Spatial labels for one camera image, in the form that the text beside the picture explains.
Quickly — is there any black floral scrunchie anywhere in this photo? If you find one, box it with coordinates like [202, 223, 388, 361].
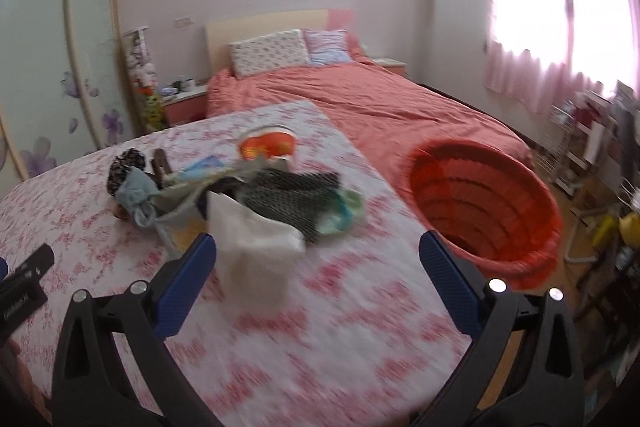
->
[106, 148, 146, 196]

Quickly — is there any white paper bag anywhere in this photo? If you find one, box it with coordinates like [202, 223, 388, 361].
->
[207, 192, 306, 309]

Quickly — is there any light blue sock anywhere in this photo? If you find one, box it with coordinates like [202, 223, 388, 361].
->
[115, 167, 160, 229]

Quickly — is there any pink floral table cloth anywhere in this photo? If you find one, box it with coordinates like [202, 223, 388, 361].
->
[1, 102, 470, 426]

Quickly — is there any red plastic laundry basket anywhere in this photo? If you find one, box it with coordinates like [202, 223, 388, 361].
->
[408, 140, 563, 291]

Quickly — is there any yellow bag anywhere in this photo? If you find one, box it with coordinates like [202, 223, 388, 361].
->
[620, 212, 640, 251]

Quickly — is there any brown hair claw clip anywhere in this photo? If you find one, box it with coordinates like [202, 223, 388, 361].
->
[151, 148, 172, 190]

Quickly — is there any floral glass wardrobe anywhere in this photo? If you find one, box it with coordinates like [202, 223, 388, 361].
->
[1, 0, 137, 193]

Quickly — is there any blue tissue packet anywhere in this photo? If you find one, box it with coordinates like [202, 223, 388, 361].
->
[178, 155, 224, 182]

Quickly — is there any white rolling cart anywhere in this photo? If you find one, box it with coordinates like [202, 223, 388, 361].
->
[537, 90, 616, 198]

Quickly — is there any green cloth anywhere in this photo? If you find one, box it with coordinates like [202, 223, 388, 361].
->
[317, 188, 366, 237]

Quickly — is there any clear tube of plush toys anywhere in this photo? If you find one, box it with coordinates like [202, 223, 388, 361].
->
[122, 26, 167, 133]

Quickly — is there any pink left nightstand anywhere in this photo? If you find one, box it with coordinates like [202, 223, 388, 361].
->
[163, 84, 207, 127]

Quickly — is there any pink nightstand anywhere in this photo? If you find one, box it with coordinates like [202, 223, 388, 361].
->
[372, 57, 407, 77]
[163, 84, 207, 127]

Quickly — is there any white mug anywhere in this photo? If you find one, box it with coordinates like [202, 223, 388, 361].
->
[181, 78, 196, 91]

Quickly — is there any bed with coral duvet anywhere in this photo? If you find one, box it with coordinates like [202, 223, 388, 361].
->
[205, 51, 534, 188]

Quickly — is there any red instant noodle cup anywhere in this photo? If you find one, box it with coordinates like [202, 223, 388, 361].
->
[238, 124, 297, 168]

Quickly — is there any pink right nightstand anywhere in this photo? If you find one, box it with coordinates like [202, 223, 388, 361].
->
[372, 57, 407, 77]

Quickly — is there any beige pink headboard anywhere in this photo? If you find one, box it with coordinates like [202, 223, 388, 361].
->
[205, 9, 355, 75]

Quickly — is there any pink window curtain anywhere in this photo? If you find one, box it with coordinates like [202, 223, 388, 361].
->
[485, 0, 639, 114]

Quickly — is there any white floral pillow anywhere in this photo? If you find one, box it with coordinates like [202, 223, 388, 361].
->
[229, 29, 310, 78]

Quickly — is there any pink striped pillow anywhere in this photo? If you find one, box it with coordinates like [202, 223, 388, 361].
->
[304, 29, 352, 67]

